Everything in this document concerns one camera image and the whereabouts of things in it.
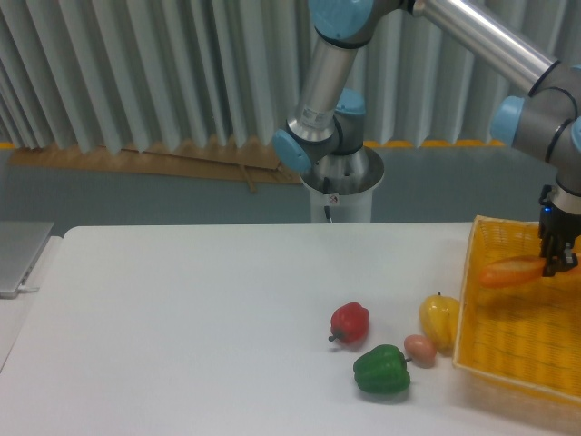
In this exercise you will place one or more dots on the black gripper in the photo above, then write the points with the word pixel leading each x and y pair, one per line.
pixel 557 231

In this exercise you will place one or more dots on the long baguette bread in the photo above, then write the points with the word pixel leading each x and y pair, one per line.
pixel 512 271

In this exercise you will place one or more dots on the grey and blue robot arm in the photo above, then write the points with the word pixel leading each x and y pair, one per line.
pixel 431 70

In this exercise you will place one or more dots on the yellow woven basket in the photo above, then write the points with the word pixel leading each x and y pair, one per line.
pixel 524 337

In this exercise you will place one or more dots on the yellow bell pepper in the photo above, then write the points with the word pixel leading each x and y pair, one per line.
pixel 438 315

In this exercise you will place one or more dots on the brown egg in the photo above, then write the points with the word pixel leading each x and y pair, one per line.
pixel 421 350

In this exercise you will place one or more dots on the green bell pepper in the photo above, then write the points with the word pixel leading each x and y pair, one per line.
pixel 383 370

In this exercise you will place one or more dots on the red bell pepper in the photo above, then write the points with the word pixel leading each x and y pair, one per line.
pixel 349 323

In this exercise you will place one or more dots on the brown cardboard sheet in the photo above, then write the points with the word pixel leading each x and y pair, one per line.
pixel 252 164

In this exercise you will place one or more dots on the silver laptop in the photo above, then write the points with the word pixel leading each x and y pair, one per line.
pixel 21 245

